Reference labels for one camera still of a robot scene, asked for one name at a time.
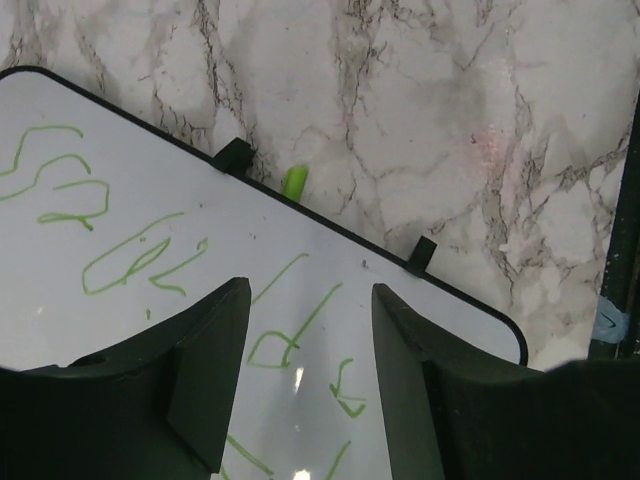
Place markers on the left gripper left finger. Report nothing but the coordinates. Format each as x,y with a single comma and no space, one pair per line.
155,406

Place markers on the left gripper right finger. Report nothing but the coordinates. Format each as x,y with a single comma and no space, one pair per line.
454,411

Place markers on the white whiteboard black frame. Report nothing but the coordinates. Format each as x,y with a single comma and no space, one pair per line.
109,226

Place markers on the green marker cap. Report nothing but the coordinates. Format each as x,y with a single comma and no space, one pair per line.
294,182

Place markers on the blue tape piece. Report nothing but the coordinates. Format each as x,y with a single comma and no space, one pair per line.
611,324

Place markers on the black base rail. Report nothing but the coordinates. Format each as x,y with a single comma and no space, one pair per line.
621,273

